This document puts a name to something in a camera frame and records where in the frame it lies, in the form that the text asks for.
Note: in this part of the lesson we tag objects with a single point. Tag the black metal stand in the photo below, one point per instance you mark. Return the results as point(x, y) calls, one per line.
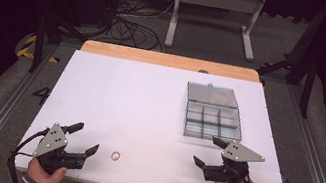
point(38, 45)
point(307, 91)

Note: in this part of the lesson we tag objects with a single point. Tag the person's left hand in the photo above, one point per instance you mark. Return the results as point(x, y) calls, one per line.
point(44, 178)

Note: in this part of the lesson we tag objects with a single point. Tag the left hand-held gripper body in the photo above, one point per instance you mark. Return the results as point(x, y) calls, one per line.
point(52, 141)

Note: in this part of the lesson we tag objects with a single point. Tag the yellow black floor tape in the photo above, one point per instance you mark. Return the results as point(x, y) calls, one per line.
point(25, 52)

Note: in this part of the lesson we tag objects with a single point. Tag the clear plastic compartment box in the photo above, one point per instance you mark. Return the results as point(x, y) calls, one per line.
point(214, 95)

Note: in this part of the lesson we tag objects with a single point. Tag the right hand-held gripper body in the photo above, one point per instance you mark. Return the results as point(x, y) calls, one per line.
point(239, 154)

